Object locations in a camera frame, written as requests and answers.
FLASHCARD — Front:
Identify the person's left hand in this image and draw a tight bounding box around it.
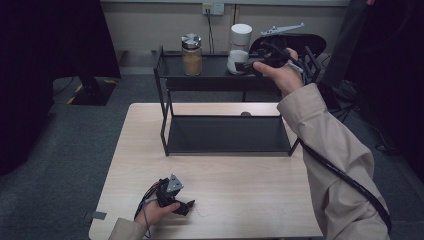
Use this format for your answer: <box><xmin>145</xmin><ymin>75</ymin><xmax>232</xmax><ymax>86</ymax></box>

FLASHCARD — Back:
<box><xmin>134</xmin><ymin>181</ymin><xmax>181</xmax><ymax>228</ymax></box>

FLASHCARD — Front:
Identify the grey tape piece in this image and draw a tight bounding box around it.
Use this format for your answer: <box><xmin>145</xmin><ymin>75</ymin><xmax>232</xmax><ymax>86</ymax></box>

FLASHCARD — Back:
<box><xmin>84</xmin><ymin>210</ymin><xmax>108</xmax><ymax>221</ymax></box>

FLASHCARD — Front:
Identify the black wall socket cable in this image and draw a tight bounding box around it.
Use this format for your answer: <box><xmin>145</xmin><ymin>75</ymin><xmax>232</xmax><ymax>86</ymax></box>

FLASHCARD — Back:
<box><xmin>206</xmin><ymin>9</ymin><xmax>215</xmax><ymax>54</ymax></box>

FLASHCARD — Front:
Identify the glass jar with metal lid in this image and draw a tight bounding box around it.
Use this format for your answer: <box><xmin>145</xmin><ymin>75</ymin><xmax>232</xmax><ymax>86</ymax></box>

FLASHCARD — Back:
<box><xmin>181</xmin><ymin>33</ymin><xmax>203</xmax><ymax>77</ymax></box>

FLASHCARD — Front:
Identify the dark curtain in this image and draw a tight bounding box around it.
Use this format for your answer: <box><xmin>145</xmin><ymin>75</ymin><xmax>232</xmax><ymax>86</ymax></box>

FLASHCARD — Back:
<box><xmin>346</xmin><ymin>0</ymin><xmax>424</xmax><ymax>183</ymax></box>
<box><xmin>0</xmin><ymin>0</ymin><xmax>122</xmax><ymax>177</ymax></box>

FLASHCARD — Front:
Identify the black chair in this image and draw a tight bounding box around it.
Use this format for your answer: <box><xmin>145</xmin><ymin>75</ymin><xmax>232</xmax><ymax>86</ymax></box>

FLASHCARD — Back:
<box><xmin>248</xmin><ymin>33</ymin><xmax>328</xmax><ymax>58</ymax></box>

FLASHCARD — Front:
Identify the black box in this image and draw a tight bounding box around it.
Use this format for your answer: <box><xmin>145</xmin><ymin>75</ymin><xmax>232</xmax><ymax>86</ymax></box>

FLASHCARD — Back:
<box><xmin>316</xmin><ymin>83</ymin><xmax>338</xmax><ymax>110</ymax></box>

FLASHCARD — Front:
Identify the black stand base striped tape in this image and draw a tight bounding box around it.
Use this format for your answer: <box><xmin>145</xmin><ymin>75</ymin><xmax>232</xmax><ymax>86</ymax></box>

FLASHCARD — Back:
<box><xmin>66</xmin><ymin>76</ymin><xmax>118</xmax><ymax>107</ymax></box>

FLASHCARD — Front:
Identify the white wall socket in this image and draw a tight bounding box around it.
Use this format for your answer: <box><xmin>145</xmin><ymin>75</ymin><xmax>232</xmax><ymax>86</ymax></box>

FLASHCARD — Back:
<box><xmin>202</xmin><ymin>2</ymin><xmax>225</xmax><ymax>16</ymax></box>

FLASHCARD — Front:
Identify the white jar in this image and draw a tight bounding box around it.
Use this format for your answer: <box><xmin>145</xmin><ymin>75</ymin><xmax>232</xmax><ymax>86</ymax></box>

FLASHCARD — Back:
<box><xmin>227</xmin><ymin>23</ymin><xmax>253</xmax><ymax>76</ymax></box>

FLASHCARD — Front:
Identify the left hand-held gripper cable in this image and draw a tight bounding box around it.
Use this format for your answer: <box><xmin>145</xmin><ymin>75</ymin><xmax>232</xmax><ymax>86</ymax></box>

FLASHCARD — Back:
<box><xmin>134</xmin><ymin>184</ymin><xmax>162</xmax><ymax>239</ymax></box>

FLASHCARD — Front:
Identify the person's right hand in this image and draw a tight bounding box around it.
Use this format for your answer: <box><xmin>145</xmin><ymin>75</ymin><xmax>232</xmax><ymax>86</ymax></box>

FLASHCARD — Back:
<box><xmin>252</xmin><ymin>47</ymin><xmax>305</xmax><ymax>98</ymax></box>

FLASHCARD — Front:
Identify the right hand-held gripper cable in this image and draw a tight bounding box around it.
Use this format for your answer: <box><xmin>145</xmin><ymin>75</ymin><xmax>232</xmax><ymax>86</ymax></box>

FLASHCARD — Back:
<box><xmin>298</xmin><ymin>138</ymin><xmax>393</xmax><ymax>233</ymax></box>

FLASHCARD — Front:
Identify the hand-held gripper cable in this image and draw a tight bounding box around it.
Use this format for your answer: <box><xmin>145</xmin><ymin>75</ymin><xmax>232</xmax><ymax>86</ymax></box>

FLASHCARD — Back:
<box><xmin>298</xmin><ymin>138</ymin><xmax>393</xmax><ymax>233</ymax></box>
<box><xmin>134</xmin><ymin>184</ymin><xmax>162</xmax><ymax>239</ymax></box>

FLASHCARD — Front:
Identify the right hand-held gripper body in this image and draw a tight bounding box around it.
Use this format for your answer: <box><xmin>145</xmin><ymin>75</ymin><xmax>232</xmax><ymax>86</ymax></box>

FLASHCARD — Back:
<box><xmin>254</xmin><ymin>22</ymin><xmax>306</xmax><ymax>68</ymax></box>

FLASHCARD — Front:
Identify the black metal shelf rack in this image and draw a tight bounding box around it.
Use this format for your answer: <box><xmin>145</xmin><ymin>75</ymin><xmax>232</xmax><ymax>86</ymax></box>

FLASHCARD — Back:
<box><xmin>153</xmin><ymin>45</ymin><xmax>323</xmax><ymax>157</ymax></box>

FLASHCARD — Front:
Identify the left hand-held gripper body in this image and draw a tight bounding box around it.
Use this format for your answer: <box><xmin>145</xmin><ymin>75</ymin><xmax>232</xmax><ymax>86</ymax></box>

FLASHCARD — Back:
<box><xmin>155</xmin><ymin>173</ymin><xmax>185</xmax><ymax>209</ymax></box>

